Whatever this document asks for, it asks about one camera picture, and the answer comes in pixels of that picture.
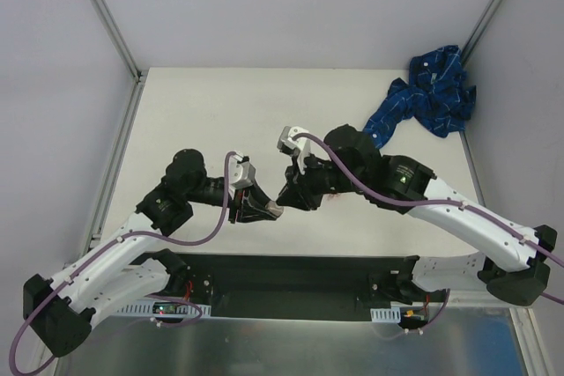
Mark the left white cable duct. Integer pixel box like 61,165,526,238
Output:
115,299,212,319

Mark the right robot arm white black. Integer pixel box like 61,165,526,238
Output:
277,124,557,306

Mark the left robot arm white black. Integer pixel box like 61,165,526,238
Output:
23,149,283,358

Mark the aluminium frame post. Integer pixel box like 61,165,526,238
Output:
89,0,145,83
461,0,506,67

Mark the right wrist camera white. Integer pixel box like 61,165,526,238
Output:
277,126,311,174

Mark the white cable duct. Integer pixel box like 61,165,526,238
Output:
369,306,428,324
115,299,212,319

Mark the right white cable duct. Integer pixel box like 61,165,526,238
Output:
369,306,428,324

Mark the mannequin hand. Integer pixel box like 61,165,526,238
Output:
324,193,343,201

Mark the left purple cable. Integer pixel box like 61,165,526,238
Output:
8,151,241,372

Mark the left aluminium frame post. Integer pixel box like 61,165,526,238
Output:
89,0,145,83

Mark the right aluminium frame post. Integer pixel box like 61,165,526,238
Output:
461,0,506,67

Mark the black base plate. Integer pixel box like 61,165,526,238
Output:
127,252,446,320

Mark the blue plaid shirt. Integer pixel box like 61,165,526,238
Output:
363,45,477,149

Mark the clear nail polish bottle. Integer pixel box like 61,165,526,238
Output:
266,201,284,219

